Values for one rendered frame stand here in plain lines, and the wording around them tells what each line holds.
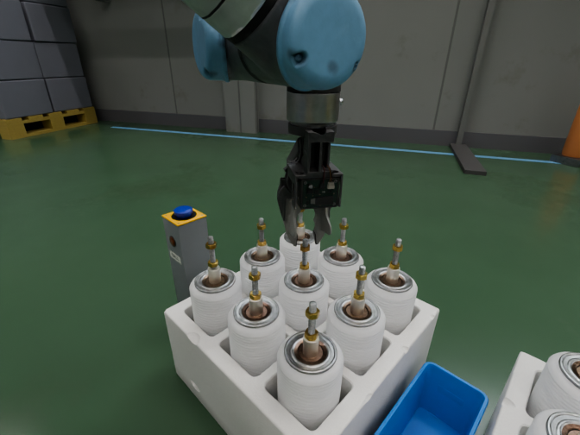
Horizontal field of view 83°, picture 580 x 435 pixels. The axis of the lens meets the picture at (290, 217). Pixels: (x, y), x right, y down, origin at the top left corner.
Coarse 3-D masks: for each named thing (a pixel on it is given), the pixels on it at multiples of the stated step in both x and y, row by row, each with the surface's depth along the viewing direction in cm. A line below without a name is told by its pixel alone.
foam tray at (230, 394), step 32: (192, 320) 67; (416, 320) 62; (192, 352) 59; (224, 352) 55; (384, 352) 56; (416, 352) 62; (192, 384) 66; (224, 384) 53; (256, 384) 50; (352, 384) 50; (384, 384) 52; (224, 416) 58; (256, 416) 48; (288, 416) 45; (352, 416) 46; (384, 416) 59
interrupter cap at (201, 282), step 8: (224, 272) 63; (232, 272) 63; (200, 280) 61; (208, 280) 61; (224, 280) 61; (232, 280) 61; (200, 288) 58; (208, 288) 59; (216, 288) 59; (224, 288) 59
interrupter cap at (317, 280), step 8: (288, 272) 63; (296, 272) 63; (312, 272) 64; (288, 280) 61; (296, 280) 62; (312, 280) 62; (320, 280) 61; (296, 288) 59; (304, 288) 59; (312, 288) 59
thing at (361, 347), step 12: (336, 300) 57; (336, 324) 52; (384, 324) 53; (336, 336) 53; (348, 336) 51; (360, 336) 50; (372, 336) 51; (348, 348) 52; (360, 348) 51; (372, 348) 52; (348, 360) 53; (360, 360) 53; (372, 360) 54; (360, 372) 54
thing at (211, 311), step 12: (192, 288) 59; (240, 288) 61; (192, 300) 59; (204, 300) 58; (216, 300) 58; (228, 300) 59; (204, 312) 59; (216, 312) 59; (228, 312) 60; (204, 324) 60; (216, 324) 60
